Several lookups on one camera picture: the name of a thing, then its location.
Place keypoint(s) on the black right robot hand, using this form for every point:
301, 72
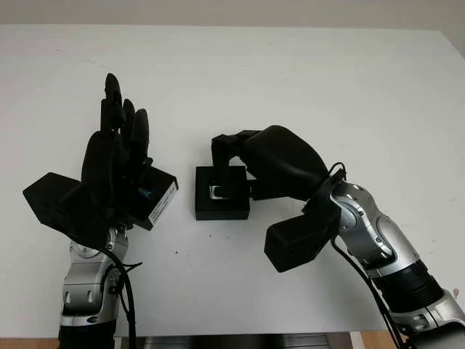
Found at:
283, 163

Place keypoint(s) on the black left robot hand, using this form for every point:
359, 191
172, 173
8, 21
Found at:
103, 171

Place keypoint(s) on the black box lid with label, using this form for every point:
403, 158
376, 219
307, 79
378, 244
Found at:
160, 192

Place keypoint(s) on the small silver depth camera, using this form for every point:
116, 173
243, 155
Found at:
215, 192

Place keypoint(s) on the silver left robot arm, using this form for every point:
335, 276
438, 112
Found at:
83, 283

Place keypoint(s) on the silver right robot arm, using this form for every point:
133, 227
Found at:
378, 232

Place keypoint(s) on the grey robot torso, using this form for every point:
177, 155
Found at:
247, 343

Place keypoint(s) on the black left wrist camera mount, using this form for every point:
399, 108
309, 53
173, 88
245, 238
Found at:
45, 201

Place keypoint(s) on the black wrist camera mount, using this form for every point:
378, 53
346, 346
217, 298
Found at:
298, 243
45, 201

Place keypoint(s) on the black camera box base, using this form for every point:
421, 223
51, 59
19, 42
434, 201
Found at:
221, 212

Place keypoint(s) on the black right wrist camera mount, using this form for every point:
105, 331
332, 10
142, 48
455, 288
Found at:
298, 243

